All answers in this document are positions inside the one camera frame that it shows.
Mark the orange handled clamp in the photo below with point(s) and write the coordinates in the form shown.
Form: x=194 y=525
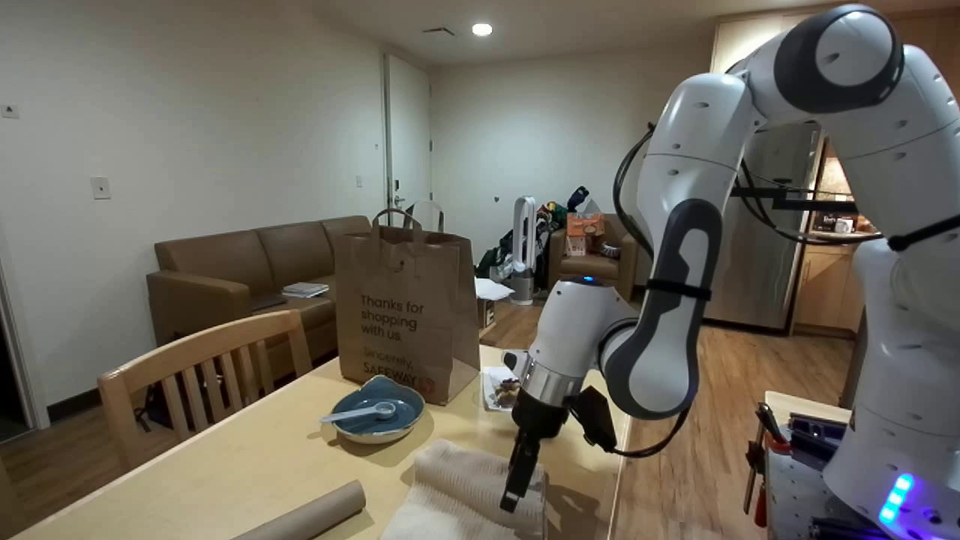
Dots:
x=766 y=439

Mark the brown paper shopping bag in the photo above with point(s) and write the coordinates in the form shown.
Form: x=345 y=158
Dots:
x=405 y=307

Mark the brown cardboard tube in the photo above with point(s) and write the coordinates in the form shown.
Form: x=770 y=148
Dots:
x=313 y=517

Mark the brown leather sofa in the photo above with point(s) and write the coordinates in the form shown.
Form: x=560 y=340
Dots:
x=223 y=278

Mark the blue ceramic bowl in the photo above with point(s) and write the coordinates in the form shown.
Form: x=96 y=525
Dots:
x=380 y=429

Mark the stainless steel refrigerator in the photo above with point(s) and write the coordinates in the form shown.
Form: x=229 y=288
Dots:
x=763 y=230

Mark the brown armchair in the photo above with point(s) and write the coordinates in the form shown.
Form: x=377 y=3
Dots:
x=594 y=245

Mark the wooden dining chair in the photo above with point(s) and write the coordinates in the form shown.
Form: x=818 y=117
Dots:
x=200 y=380

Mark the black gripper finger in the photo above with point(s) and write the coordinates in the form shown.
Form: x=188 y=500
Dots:
x=513 y=479
x=529 y=461

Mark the beige cloth towel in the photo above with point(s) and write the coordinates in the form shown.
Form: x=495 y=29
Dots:
x=456 y=496

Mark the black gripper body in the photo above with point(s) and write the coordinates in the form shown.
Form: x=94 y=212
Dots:
x=534 y=418

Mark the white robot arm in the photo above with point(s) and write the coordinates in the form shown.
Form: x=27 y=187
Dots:
x=892 y=124

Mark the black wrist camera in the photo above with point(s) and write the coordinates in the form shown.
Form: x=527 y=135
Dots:
x=594 y=418

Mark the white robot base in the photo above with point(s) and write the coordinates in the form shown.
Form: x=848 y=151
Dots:
x=901 y=480

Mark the white tower fan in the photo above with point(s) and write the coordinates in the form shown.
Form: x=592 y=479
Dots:
x=522 y=249

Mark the white plastic spoon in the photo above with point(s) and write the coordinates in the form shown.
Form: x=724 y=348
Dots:
x=380 y=410

